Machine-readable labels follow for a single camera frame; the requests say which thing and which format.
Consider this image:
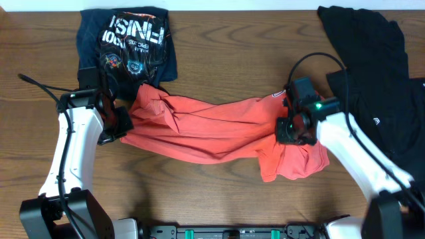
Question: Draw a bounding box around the red-orange t-shirt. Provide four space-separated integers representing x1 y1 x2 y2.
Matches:
121 84 329 183

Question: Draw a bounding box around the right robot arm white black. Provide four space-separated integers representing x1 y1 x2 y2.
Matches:
276 96 424 239

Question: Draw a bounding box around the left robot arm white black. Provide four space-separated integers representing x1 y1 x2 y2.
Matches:
19 89 139 238

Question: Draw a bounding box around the folded navy printed t-shirt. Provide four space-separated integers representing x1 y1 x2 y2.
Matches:
76 7 178 101

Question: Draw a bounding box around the black garment pile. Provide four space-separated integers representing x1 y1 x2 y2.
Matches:
317 6 424 181

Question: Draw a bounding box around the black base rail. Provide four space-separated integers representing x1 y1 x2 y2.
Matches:
112 217 366 239

